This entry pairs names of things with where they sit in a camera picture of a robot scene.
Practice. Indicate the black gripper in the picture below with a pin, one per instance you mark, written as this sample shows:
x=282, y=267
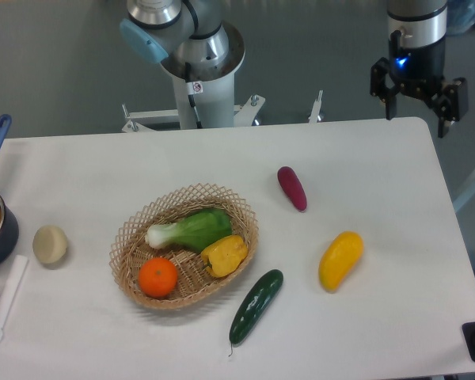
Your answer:
x=417, y=72

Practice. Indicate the yellow mango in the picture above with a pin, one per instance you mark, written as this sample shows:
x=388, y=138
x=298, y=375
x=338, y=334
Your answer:
x=339, y=259

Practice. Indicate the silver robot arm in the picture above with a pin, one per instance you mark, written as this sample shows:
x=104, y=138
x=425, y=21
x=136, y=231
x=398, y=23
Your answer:
x=421, y=23

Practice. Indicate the blue plastic bag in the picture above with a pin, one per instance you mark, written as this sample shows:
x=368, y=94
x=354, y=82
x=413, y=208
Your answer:
x=460, y=16

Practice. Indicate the purple sweet potato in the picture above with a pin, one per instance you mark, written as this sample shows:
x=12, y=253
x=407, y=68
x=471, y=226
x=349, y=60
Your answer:
x=292, y=187

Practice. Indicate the yellow bell pepper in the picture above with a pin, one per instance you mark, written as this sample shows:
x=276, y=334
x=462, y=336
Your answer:
x=224, y=256

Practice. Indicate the dark green cucumber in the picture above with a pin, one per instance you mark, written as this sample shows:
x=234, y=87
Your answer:
x=253, y=306

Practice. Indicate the green bok choy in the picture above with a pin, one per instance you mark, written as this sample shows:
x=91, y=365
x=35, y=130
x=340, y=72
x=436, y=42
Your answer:
x=195, y=232

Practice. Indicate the orange tangerine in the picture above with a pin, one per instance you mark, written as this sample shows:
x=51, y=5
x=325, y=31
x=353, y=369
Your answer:
x=157, y=277

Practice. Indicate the beige round potato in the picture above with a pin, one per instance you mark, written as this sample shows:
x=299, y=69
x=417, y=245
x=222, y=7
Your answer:
x=49, y=244

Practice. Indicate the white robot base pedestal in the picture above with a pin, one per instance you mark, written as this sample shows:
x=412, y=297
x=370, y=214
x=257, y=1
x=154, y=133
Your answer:
x=200, y=52

